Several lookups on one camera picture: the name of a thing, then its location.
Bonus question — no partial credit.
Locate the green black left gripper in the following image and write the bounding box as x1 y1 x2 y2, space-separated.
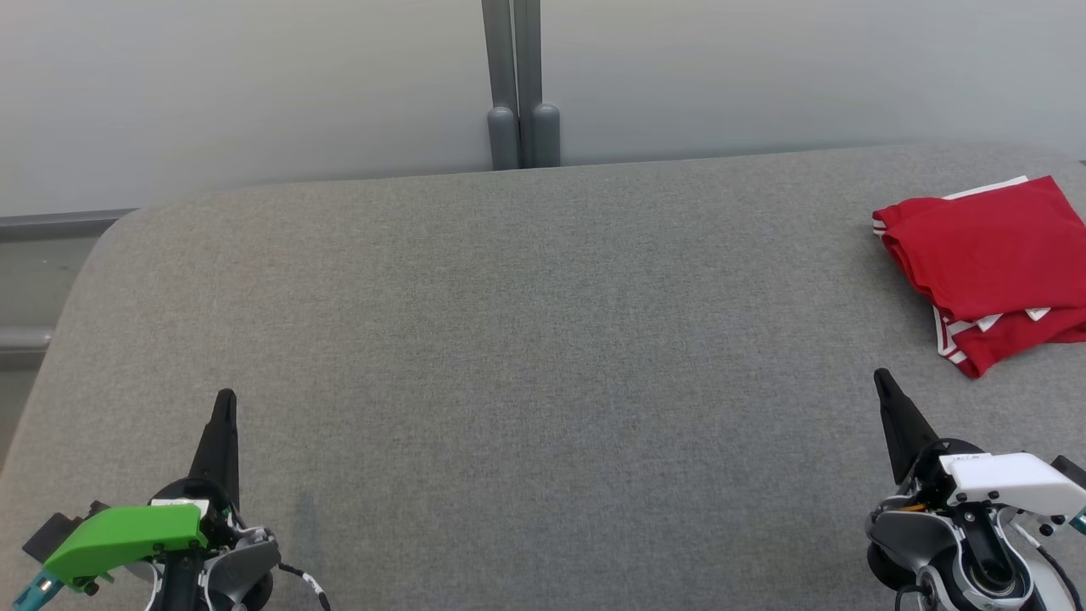
42 390 243 593

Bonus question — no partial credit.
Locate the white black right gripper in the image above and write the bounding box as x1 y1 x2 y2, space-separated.
874 368 1086 514

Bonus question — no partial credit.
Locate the grey metal furniture leg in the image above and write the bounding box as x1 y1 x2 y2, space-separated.
0 327 53 370

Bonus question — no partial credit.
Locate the grey fabric sofa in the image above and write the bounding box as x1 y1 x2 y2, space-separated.
0 143 1086 611

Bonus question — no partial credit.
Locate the black cable teal connector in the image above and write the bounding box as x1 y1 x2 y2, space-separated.
1031 507 1086 611
10 569 56 611

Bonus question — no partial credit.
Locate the grey baseboard rail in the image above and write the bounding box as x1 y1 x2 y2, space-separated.
0 210 137 243

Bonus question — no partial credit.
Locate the grey partition post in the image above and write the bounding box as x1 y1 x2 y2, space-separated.
481 0 520 171
514 0 563 169

